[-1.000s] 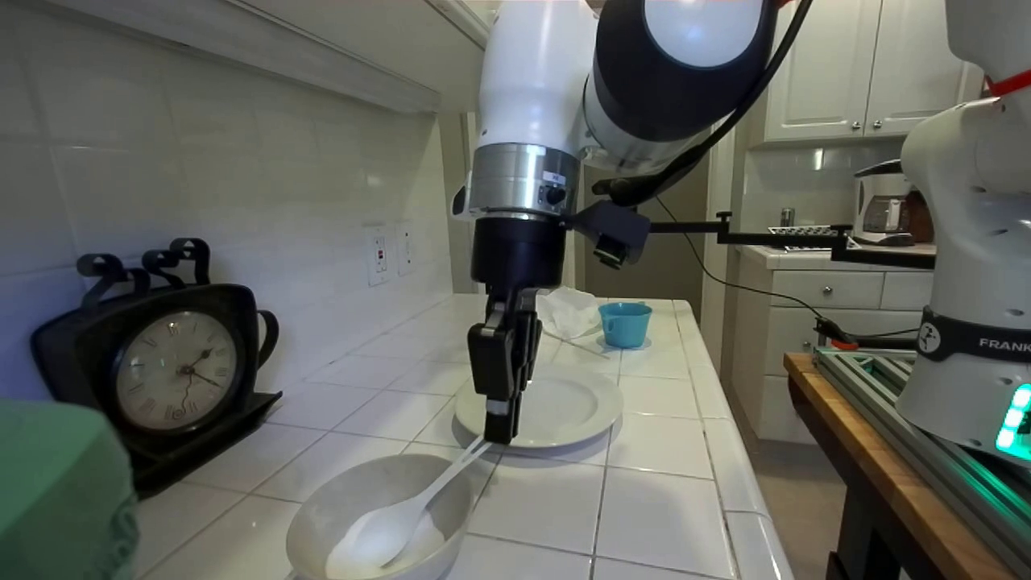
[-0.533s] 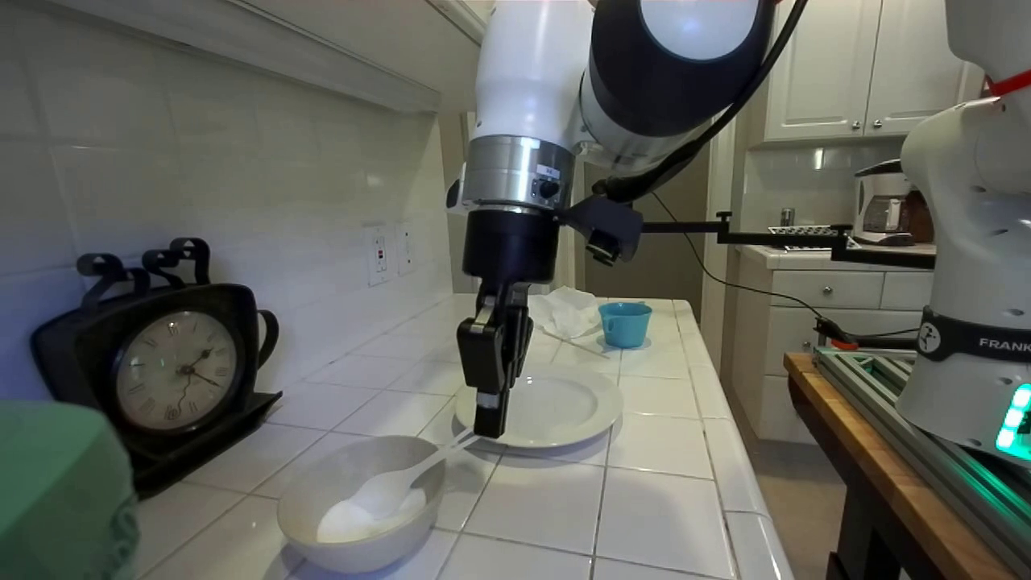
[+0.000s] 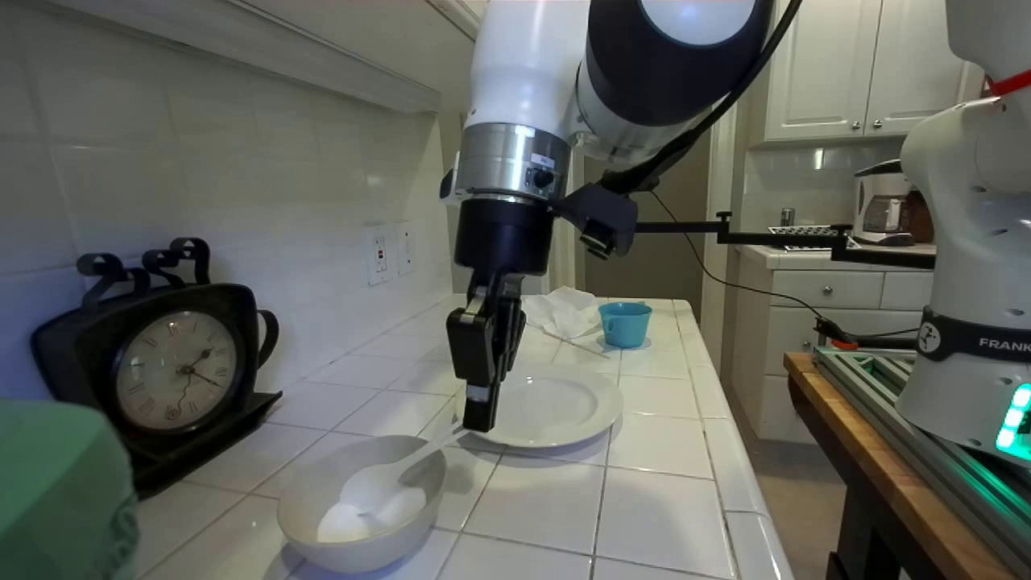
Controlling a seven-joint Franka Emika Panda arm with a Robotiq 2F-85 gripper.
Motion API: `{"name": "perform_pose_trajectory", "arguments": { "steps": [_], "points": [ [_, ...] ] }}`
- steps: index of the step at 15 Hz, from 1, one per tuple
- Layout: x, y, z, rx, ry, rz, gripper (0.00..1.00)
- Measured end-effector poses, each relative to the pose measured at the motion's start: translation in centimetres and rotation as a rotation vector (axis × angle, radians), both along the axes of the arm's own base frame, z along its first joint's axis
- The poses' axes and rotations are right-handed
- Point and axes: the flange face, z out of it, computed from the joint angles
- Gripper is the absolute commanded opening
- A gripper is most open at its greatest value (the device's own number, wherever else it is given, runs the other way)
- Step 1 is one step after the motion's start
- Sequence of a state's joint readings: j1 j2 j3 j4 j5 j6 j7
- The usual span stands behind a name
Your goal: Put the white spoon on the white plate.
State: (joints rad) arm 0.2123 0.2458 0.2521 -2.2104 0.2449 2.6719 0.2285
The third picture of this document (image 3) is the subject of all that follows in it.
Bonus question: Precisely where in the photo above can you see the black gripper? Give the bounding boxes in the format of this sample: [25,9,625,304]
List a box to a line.
[445,196,557,435]

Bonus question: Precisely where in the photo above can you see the white spoon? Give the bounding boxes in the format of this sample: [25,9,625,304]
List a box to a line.
[343,421,478,526]

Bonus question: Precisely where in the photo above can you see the white round plate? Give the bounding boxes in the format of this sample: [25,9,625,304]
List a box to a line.
[461,359,625,456]

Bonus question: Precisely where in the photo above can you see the grey metal mounting plate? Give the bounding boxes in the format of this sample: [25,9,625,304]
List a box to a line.
[812,342,1031,580]

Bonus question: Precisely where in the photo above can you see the blue plastic cup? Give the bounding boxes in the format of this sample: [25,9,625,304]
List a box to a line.
[597,300,657,355]

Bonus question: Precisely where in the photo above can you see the white powder heap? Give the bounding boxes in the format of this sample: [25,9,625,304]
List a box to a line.
[314,482,433,548]

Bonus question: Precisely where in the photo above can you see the white ceramic bowl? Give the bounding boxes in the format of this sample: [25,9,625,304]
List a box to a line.
[273,433,451,576]

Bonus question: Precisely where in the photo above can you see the black framed analog clock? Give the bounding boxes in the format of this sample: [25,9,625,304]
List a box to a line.
[28,234,286,500]

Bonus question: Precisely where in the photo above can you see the white drawer base cabinet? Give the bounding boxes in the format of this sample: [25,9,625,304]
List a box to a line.
[724,245,941,446]

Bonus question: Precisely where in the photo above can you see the wooden table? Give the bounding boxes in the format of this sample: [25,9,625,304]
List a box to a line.
[780,346,1019,580]

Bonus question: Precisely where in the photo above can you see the white coffee maker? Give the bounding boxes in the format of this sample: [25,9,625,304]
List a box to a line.
[852,158,919,247]

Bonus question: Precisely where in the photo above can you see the green plastic object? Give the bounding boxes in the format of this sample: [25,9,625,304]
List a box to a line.
[0,401,143,580]

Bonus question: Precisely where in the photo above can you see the white kitchen upper cabinets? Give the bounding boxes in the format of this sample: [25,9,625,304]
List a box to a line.
[758,0,975,146]

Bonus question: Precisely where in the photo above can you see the white wall switch plate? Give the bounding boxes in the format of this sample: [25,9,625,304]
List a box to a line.
[393,224,420,282]

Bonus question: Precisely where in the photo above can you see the white wall outlet plate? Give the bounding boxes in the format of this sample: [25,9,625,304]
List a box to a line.
[362,219,393,290]

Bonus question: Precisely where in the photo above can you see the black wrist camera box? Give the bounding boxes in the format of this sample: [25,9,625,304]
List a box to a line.
[554,179,643,261]

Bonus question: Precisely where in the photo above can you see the thin black cable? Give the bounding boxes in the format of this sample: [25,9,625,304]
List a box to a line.
[648,190,855,342]

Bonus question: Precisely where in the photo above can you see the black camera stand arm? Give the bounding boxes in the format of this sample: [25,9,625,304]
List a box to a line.
[631,208,941,273]

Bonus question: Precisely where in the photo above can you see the white upper wall cabinet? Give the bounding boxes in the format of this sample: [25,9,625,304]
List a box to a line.
[61,0,494,119]

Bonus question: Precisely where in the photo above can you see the red cable strap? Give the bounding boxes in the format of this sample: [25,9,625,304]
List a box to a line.
[982,68,1031,104]

